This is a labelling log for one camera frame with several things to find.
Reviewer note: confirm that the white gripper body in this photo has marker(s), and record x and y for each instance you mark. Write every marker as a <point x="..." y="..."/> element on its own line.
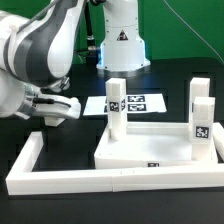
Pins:
<point x="56" y="106"/>

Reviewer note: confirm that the AprilTag marker sheet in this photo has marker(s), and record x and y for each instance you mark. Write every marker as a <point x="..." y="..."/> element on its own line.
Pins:
<point x="141" y="103"/>

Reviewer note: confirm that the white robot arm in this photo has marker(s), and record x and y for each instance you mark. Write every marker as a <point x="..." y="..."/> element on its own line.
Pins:
<point x="37" y="54"/>

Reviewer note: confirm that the white U-shaped frame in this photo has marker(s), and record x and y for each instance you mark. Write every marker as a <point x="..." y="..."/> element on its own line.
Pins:
<point x="23" y="180"/>

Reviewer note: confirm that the white desk top tray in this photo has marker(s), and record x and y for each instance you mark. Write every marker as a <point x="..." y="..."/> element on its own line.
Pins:
<point x="149" y="144"/>

